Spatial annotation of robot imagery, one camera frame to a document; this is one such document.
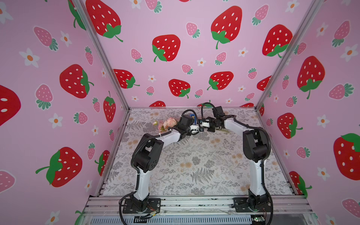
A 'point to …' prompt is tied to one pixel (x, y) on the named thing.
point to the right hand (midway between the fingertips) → (202, 124)
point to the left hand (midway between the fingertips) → (190, 122)
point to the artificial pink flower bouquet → (164, 124)
